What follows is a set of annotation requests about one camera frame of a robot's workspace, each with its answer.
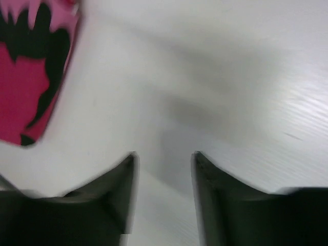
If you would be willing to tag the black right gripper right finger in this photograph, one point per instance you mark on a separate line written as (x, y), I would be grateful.
(230, 212)

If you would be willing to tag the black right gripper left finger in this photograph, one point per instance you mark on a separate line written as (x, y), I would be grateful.
(97, 213)

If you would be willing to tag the pink camouflage trousers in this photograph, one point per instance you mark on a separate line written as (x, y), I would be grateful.
(37, 40)

